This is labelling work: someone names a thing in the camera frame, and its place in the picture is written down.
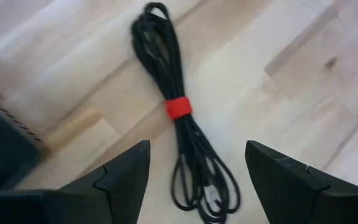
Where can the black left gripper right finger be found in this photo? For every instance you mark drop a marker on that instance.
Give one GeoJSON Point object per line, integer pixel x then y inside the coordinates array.
{"type": "Point", "coordinates": [284, 189]}

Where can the black plastic basket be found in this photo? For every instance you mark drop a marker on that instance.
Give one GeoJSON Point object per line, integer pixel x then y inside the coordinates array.
{"type": "Point", "coordinates": [5, 149]}

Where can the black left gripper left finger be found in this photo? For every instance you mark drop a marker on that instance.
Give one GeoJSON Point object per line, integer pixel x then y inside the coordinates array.
{"type": "Point", "coordinates": [120, 186]}

